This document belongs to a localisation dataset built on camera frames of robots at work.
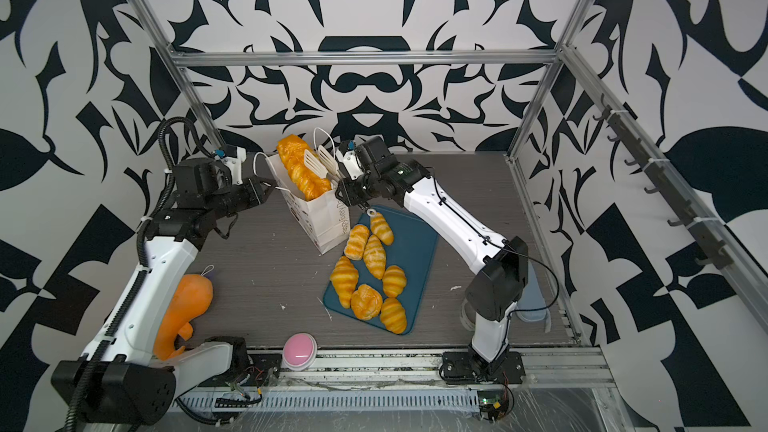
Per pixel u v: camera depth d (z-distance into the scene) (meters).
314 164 0.77
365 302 0.81
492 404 0.71
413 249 0.94
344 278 0.85
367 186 0.64
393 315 0.79
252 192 0.64
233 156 0.66
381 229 0.96
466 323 0.79
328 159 0.79
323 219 0.81
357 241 0.92
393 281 0.85
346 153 0.68
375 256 0.89
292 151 0.81
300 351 0.76
